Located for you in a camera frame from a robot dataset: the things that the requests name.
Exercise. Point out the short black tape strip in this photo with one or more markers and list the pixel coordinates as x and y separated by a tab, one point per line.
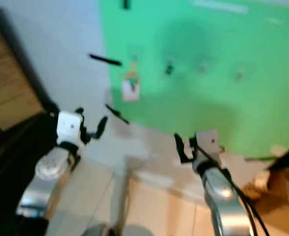
126	4

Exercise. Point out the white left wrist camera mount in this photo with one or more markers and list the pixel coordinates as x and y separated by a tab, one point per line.
70	127

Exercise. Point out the grey robot foot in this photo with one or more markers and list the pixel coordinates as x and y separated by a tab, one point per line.
95	231
132	231

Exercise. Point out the brown wooden furniture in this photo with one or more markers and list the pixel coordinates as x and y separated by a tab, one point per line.
282	189

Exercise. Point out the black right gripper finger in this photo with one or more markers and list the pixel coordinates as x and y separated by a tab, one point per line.
183	149

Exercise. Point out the long black tape strip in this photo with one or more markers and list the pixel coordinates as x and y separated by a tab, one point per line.
117	113
105	59

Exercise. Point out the grey right robot foot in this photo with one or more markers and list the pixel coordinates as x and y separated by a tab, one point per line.
132	231

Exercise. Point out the clear wall hook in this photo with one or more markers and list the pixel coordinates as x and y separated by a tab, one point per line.
239	75
202	67

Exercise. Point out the black furniture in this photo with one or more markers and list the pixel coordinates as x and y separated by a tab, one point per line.
7	187

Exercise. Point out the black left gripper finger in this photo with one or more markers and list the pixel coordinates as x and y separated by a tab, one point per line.
102	126

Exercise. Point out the brown cardboard box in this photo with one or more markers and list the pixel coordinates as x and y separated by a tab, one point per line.
9	78

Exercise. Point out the grey left robot foot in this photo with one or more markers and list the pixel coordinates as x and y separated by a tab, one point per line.
95	231

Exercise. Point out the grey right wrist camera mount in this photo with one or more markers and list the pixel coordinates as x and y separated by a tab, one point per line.
208	145

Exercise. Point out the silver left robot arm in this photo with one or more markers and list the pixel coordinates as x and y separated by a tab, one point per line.
43	189

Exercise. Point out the green wall sheet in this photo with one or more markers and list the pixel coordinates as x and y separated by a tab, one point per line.
203	108

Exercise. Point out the dark wall hook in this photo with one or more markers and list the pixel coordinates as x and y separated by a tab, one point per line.
169	69

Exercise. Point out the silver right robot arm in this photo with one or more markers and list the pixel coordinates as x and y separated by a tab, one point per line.
225	201

